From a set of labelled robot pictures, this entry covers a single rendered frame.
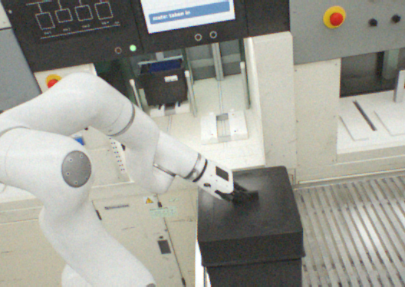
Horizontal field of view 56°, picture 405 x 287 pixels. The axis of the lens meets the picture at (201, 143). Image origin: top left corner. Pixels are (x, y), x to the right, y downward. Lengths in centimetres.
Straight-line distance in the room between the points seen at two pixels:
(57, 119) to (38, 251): 139
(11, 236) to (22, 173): 140
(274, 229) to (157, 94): 112
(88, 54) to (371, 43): 94
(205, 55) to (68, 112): 165
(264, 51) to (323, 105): 33
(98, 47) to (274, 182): 72
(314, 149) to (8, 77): 115
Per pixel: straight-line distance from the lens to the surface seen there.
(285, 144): 147
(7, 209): 192
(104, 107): 75
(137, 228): 182
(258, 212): 111
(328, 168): 165
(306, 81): 141
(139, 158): 92
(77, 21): 134
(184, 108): 200
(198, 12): 128
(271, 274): 119
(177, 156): 101
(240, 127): 176
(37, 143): 64
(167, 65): 207
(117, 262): 84
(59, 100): 71
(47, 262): 212
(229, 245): 108
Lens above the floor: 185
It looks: 34 degrees down
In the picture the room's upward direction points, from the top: 11 degrees counter-clockwise
